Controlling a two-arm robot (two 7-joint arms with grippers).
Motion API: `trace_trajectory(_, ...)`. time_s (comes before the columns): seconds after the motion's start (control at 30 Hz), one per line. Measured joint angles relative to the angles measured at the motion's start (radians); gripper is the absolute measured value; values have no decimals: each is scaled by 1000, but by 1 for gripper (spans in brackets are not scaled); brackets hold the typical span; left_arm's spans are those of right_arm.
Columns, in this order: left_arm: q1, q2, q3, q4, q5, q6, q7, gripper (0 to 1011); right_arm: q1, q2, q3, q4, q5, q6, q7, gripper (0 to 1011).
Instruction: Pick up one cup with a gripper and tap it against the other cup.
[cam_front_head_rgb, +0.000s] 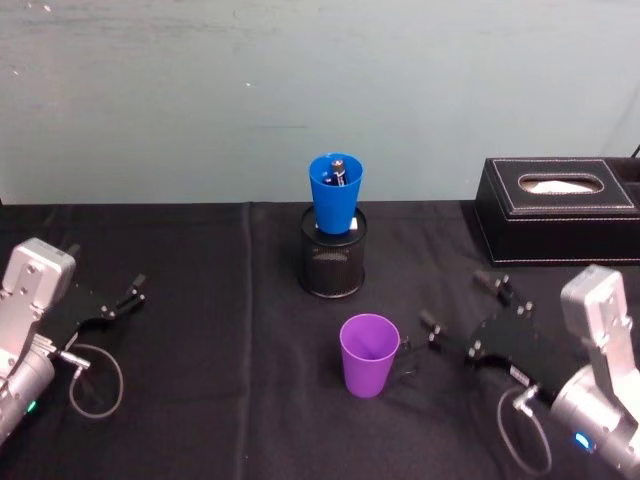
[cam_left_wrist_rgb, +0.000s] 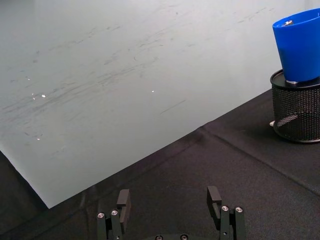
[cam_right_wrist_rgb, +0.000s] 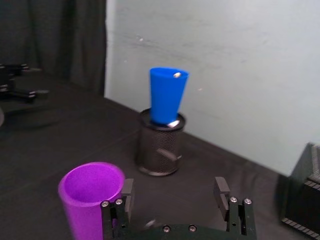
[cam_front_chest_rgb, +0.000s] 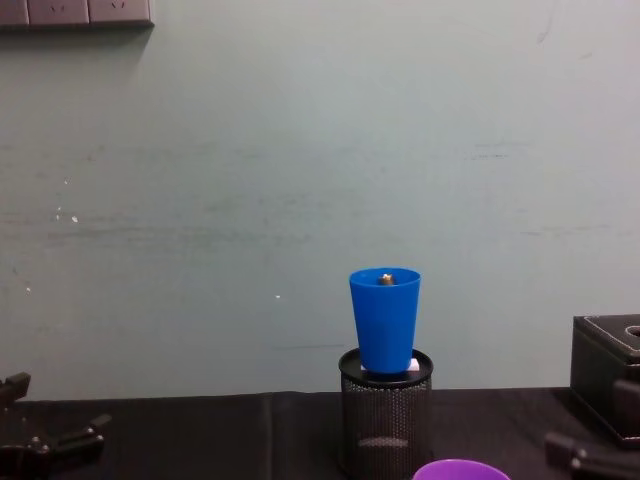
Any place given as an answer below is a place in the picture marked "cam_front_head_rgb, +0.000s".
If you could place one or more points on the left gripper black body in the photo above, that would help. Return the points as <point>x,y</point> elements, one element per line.
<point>75,312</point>

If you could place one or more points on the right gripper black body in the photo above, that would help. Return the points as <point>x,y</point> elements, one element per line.
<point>515,340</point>

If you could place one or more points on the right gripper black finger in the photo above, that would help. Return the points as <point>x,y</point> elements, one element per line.
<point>502,291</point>
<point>436,336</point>

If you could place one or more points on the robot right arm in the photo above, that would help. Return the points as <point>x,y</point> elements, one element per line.
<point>600,360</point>

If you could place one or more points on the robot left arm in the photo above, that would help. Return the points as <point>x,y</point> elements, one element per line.
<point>25,300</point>

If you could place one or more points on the purple plastic cup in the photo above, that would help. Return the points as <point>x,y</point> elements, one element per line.
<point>367,367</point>

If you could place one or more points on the black leather tissue box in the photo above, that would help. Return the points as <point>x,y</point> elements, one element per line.
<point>550,230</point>

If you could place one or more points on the black table cloth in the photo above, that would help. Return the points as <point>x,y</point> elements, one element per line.
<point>210,380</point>

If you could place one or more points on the white tissue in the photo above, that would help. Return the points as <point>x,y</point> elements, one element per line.
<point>555,187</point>

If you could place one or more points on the black mesh pen holder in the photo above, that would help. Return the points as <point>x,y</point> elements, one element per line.
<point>331,272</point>

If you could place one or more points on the blue plastic cup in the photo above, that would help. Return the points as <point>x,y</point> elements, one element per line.
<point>334,210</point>

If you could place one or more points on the blue black battery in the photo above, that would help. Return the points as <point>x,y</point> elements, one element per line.
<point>338,175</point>

